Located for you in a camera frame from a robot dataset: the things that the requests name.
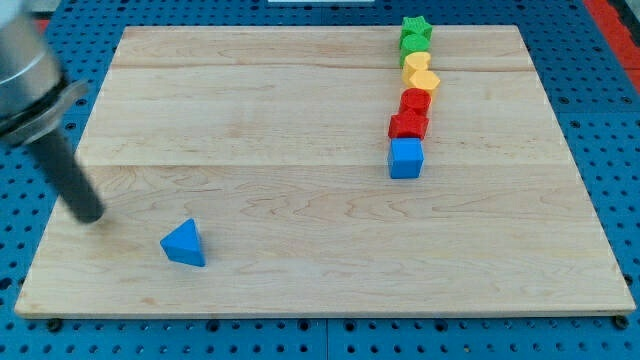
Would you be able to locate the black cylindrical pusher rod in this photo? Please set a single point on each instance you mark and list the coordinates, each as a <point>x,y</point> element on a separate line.
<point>57,161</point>

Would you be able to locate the blue triangle block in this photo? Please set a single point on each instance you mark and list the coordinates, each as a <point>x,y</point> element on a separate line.
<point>183,245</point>

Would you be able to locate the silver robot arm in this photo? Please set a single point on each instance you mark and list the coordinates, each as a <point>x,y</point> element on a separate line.
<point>35,94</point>

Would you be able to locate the red star block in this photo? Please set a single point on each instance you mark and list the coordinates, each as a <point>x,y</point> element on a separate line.
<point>408,125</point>

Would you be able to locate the green star block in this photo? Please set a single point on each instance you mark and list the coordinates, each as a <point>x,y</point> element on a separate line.
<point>415,26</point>

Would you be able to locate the wooden board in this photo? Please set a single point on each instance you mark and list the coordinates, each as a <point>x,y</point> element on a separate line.
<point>274,140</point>

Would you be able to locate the blue cube block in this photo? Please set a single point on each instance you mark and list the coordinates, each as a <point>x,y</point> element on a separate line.
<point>405,158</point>

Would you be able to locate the red cylinder block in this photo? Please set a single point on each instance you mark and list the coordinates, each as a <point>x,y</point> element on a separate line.
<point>415,100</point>

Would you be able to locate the green cylinder block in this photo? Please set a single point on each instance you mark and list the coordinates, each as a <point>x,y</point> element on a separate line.
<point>413,43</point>

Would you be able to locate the yellow hexagon block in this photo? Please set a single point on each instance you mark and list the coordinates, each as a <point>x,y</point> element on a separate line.
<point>424,80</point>

